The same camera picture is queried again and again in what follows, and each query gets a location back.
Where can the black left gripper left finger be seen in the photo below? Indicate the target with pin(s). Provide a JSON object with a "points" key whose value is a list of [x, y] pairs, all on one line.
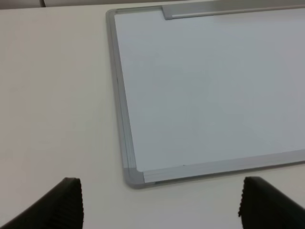
{"points": [[60, 208]]}

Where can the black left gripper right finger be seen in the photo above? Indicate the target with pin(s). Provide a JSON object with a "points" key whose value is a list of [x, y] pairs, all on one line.
{"points": [[263, 206]]}

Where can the white whiteboard aluminium frame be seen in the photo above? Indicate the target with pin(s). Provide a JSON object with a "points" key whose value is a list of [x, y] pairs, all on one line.
{"points": [[208, 88]]}

